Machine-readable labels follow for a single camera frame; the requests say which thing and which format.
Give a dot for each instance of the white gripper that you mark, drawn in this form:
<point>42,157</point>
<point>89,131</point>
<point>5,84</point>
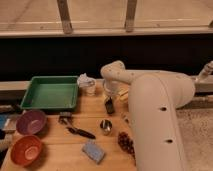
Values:
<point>111,89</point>

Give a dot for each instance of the yellow object behind arm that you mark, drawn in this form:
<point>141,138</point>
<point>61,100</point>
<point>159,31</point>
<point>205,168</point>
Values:
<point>123,95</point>

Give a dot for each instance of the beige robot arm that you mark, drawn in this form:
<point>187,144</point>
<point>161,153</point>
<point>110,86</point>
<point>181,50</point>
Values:
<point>153,98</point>

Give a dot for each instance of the blue eraser sponge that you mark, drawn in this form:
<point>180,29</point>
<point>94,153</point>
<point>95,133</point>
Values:
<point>93,151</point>

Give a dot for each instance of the small metal cup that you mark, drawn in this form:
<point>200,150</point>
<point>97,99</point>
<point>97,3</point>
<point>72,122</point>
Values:
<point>106,126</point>

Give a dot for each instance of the brown pinecone object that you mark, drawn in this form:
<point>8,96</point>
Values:
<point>126,143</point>

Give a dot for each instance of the green plastic tray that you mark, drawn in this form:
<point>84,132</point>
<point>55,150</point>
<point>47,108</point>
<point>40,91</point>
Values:
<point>51,93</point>

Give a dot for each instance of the purple bowl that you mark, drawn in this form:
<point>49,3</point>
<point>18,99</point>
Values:
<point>31,122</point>

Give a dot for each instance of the orange bowl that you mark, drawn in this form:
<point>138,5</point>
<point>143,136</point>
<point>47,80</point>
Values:
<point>26,150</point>

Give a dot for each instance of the right metal frame post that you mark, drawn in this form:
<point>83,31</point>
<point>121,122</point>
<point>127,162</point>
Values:
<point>130,15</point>

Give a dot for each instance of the metal frame post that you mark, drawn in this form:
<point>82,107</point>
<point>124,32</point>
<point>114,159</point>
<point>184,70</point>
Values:
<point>130,15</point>
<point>64,16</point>

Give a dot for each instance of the left metal frame post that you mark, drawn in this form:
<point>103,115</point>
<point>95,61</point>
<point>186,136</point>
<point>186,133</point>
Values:
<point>64,16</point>

